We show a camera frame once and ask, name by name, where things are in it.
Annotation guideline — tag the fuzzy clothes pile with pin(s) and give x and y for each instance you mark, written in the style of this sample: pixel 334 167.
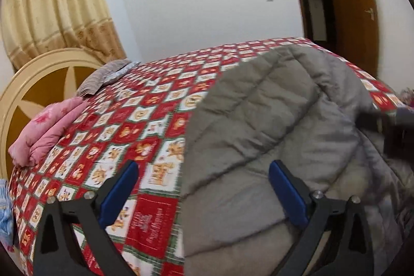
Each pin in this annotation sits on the fuzzy clothes pile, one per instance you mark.
pixel 408 96

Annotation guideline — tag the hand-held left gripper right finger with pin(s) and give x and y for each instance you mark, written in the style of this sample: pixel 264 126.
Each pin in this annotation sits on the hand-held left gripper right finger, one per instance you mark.
pixel 288 195

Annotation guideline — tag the grey striped pillow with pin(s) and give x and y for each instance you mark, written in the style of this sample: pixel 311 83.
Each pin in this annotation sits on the grey striped pillow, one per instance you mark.
pixel 103 75

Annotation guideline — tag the blue printed cloth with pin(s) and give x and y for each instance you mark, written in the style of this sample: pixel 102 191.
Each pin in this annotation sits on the blue printed cloth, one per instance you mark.
pixel 5 208

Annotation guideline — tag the cream wooden headboard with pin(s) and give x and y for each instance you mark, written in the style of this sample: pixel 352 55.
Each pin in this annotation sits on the cream wooden headboard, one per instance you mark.
pixel 35 82

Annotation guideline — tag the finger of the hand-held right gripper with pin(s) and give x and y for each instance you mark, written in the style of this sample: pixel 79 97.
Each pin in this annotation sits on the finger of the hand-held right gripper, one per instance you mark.
pixel 372 121

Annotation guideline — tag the beige patterned curtain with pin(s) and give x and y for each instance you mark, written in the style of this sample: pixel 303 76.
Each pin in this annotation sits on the beige patterned curtain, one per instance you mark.
pixel 58 11

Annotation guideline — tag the pink folded blanket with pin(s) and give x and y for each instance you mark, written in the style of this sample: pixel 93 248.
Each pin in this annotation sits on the pink folded blanket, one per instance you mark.
pixel 48 127

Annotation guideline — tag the grey puffer jacket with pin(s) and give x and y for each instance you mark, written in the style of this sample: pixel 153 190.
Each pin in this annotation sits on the grey puffer jacket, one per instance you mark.
pixel 275 120

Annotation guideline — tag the red checked bedspread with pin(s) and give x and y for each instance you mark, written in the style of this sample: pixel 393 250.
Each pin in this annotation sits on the red checked bedspread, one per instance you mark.
pixel 135 120

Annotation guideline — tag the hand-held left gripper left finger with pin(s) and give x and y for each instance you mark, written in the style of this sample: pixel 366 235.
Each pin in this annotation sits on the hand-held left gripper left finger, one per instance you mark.
pixel 119 195

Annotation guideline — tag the brown wooden door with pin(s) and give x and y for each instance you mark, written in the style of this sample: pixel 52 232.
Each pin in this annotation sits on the brown wooden door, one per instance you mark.
pixel 352 20

